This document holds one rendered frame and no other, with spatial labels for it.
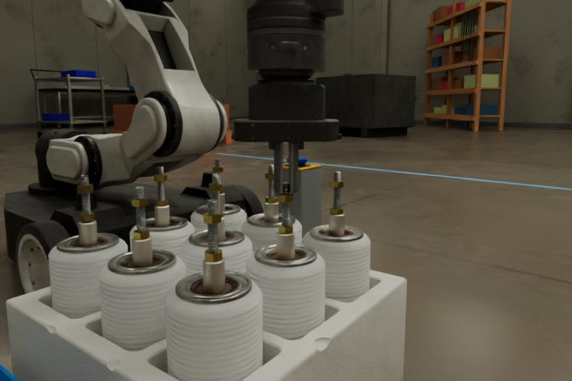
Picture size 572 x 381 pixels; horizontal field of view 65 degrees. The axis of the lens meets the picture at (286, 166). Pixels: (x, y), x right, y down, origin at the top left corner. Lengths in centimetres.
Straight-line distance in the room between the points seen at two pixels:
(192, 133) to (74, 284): 46
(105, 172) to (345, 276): 78
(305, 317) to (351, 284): 11
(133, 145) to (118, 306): 54
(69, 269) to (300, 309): 28
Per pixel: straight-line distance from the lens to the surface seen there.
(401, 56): 1069
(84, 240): 64
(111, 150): 119
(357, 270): 62
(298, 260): 53
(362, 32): 1123
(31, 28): 978
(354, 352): 59
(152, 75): 103
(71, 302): 63
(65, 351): 59
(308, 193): 86
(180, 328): 45
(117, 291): 53
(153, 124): 95
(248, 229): 69
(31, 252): 108
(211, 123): 100
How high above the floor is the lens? 43
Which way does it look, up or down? 8 degrees down
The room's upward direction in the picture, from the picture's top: straight up
